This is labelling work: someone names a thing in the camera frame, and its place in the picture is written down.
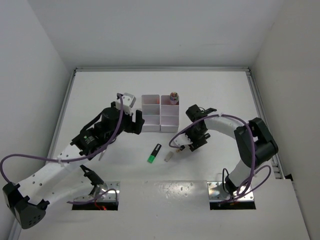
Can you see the green black highlighter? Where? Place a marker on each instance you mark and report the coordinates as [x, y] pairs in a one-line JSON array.
[[154, 153]]

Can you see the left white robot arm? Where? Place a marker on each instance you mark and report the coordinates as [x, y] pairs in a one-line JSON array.
[[29, 199]]

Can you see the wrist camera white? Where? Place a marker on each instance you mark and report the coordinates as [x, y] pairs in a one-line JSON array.
[[181, 141], [128, 100]]

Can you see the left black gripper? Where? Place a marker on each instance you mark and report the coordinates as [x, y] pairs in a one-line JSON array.
[[133, 126]]

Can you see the white organizer box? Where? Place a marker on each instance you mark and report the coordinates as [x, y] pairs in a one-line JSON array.
[[169, 115], [151, 113]]

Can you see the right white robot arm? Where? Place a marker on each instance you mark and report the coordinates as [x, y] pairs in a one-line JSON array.
[[254, 141]]

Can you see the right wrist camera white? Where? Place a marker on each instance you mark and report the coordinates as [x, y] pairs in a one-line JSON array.
[[181, 141]]

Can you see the left white organizer box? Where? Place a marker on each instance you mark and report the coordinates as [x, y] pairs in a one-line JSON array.
[[151, 113]]

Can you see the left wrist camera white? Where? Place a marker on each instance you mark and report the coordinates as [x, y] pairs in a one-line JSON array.
[[128, 100]]

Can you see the grey eraser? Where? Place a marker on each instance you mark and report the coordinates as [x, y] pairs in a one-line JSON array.
[[168, 156]]

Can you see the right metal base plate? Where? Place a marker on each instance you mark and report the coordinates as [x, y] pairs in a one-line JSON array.
[[217, 194]]

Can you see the clear tube of colored pens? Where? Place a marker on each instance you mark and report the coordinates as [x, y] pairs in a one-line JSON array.
[[174, 98]]

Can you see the right white organizer box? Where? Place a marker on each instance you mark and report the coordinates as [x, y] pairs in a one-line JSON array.
[[169, 115]]

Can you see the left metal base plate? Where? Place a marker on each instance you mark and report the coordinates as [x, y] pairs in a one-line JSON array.
[[108, 192]]

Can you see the black handled scissors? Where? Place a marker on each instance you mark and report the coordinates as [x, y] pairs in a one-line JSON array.
[[101, 155]]

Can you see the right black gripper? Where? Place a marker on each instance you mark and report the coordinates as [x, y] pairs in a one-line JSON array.
[[195, 144]]

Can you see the metal base plate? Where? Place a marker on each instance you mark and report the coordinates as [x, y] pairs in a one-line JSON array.
[[108, 192], [217, 194]]

